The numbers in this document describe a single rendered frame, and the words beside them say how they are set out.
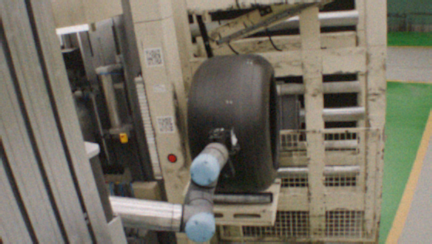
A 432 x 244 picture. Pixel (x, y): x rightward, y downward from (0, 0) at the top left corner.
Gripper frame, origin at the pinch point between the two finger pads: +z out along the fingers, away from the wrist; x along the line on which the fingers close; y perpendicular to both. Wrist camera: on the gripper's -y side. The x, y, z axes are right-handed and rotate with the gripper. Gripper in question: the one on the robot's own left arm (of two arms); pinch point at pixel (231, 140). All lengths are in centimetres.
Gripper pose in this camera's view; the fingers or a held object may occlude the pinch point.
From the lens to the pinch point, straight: 139.8
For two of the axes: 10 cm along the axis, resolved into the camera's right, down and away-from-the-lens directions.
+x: -9.6, 0.4, 2.6
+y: -1.1, -9.6, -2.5
